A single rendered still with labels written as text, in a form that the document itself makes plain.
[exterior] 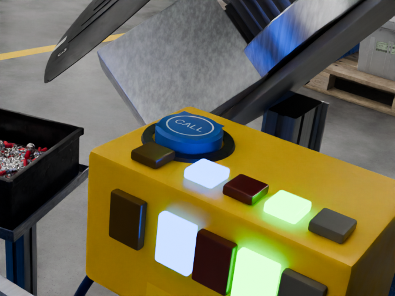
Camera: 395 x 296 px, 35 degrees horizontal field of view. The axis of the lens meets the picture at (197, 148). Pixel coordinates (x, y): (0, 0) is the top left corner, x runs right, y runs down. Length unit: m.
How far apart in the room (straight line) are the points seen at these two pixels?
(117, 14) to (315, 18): 0.29
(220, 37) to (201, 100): 0.08
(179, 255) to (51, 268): 1.71
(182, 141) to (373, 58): 3.36
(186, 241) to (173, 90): 0.41
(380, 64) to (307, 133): 2.79
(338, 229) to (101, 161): 0.13
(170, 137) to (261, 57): 0.37
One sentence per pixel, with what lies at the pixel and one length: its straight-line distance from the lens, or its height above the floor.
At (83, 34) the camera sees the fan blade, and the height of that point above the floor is 0.98.
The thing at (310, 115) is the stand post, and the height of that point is 0.90.
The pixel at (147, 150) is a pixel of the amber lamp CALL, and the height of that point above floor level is 1.08.
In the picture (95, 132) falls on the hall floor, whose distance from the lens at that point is 2.90.
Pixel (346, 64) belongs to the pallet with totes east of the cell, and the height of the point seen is 0.14.
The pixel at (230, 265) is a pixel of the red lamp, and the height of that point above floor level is 1.05.
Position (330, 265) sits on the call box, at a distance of 0.29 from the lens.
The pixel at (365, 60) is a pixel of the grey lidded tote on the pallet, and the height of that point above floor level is 0.22.
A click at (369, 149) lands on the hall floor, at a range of 3.11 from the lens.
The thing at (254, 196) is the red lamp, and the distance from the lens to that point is 0.31.
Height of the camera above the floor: 1.23
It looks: 26 degrees down
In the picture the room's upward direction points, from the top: 6 degrees clockwise
